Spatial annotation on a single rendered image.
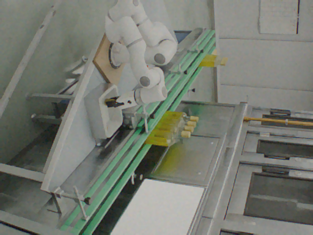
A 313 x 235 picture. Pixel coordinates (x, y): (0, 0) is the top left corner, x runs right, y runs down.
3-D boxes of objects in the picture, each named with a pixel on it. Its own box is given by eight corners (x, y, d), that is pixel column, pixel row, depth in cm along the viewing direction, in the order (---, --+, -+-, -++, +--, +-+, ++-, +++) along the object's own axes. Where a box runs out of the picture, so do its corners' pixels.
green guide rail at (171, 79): (135, 115, 171) (149, 116, 168) (135, 113, 171) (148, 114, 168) (208, 30, 311) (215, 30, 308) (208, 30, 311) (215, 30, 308)
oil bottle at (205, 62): (192, 66, 270) (225, 68, 260) (192, 60, 267) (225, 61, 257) (194, 63, 275) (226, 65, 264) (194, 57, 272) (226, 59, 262)
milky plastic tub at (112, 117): (93, 138, 158) (108, 139, 155) (84, 97, 147) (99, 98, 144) (109, 120, 172) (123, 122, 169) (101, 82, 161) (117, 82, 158)
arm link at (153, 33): (130, 30, 151) (143, 19, 163) (158, 69, 160) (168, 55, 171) (145, 21, 146) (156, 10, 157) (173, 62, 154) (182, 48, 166)
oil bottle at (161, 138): (136, 142, 177) (173, 147, 169) (134, 134, 174) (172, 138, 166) (140, 137, 181) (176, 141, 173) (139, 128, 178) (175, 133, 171)
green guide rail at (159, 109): (137, 126, 175) (150, 128, 172) (137, 125, 174) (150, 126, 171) (208, 38, 315) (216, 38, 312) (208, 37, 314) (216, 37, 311)
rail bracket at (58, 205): (47, 212, 124) (94, 226, 115) (35, 181, 115) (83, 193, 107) (54, 205, 127) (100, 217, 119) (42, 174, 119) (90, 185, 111)
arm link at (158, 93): (154, 68, 136) (162, 64, 144) (133, 73, 141) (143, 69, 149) (164, 102, 140) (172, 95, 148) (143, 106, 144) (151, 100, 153)
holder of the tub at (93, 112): (95, 146, 161) (107, 148, 158) (83, 97, 148) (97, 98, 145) (110, 128, 175) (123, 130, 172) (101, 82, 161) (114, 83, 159)
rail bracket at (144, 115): (134, 133, 172) (156, 135, 167) (129, 104, 164) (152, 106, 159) (136, 130, 174) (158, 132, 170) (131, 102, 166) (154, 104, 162)
